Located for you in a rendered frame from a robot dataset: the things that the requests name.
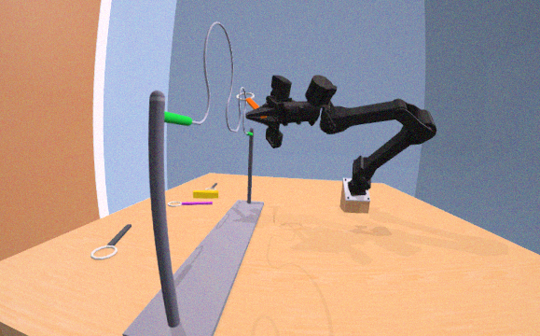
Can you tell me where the orange handle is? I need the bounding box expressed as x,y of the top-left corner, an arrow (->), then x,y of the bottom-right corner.
236,92 -> 267,119

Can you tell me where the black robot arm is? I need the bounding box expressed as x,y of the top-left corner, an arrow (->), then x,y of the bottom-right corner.
302,75 -> 436,196

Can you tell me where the yellow rectangular block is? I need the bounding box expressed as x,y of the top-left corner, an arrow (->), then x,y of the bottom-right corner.
193,190 -> 218,199

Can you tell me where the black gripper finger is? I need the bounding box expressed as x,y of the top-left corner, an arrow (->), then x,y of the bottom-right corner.
246,116 -> 276,131
246,97 -> 279,117

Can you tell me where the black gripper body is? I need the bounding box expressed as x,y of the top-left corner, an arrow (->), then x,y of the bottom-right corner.
266,76 -> 306,148

